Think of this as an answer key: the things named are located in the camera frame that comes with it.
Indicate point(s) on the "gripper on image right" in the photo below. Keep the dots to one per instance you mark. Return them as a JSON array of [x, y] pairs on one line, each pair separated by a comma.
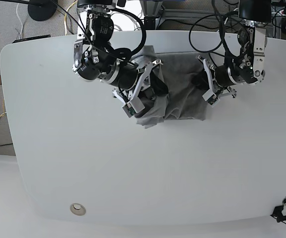
[[200, 81]]

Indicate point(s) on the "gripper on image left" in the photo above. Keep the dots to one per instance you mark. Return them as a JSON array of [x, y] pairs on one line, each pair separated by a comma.
[[127, 76]]

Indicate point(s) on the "grey T-shirt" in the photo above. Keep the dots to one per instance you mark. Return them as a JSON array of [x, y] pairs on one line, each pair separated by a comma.
[[184, 100]]

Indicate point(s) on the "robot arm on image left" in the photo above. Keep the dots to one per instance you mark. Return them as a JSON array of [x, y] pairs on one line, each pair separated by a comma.
[[95, 58]]

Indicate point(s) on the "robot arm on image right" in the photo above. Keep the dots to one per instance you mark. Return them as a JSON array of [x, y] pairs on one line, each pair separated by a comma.
[[248, 66]]

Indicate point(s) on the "round black stand base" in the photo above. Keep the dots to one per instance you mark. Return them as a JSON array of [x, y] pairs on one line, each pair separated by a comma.
[[42, 10]]

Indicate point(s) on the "flat black device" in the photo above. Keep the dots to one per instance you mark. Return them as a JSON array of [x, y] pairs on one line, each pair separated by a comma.
[[31, 38]]

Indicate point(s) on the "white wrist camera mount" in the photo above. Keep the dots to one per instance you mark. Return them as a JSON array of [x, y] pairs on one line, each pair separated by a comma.
[[215, 92], [132, 104]]

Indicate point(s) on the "aluminium frame rail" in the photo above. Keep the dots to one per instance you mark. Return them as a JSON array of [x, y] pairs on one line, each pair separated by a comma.
[[155, 8]]

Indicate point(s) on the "left table cable grommet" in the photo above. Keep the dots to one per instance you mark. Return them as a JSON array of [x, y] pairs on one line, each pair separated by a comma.
[[78, 209]]

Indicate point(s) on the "black clamp with cable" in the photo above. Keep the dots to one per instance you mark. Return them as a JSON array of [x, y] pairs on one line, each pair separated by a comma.
[[277, 214]]

